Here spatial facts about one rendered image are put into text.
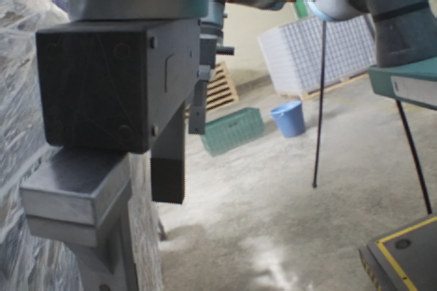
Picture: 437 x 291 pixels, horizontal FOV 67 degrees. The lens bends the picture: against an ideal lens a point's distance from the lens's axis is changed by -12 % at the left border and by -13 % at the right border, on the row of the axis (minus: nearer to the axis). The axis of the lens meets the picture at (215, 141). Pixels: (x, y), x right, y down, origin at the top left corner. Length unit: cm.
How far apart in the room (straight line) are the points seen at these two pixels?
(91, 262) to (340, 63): 513
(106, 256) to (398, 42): 62
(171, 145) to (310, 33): 483
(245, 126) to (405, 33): 305
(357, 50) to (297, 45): 91
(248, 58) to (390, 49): 879
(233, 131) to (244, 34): 606
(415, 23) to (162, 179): 53
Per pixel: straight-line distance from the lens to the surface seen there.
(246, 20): 954
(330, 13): 83
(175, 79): 19
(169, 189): 30
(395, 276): 80
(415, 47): 69
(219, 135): 358
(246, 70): 940
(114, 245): 17
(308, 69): 503
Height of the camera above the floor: 82
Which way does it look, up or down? 11 degrees down
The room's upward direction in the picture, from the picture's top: 21 degrees counter-clockwise
